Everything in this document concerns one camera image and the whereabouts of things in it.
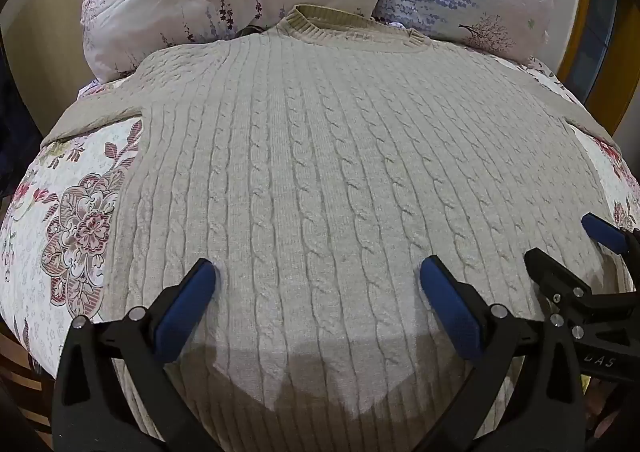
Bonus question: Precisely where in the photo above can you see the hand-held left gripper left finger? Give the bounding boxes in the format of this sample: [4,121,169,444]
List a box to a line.
[52,258,237,452]

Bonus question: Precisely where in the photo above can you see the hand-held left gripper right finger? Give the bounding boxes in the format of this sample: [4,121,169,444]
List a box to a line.
[419,254,587,452]

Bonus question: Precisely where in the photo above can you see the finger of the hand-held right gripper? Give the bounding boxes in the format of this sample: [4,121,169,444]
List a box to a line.
[523,248,640,339]
[581,213,640,256]

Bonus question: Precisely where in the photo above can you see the beige cable-knit sweater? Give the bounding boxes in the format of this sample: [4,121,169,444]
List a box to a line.
[40,4,632,452]

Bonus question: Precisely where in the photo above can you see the floral bed sheet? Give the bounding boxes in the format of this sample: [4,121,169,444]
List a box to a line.
[0,54,640,385]

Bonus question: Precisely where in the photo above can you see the wooden bed frame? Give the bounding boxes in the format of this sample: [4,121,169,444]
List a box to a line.
[0,319,63,452]

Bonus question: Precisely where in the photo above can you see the yellow wooden frame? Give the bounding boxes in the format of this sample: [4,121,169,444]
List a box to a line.
[550,0,640,133]

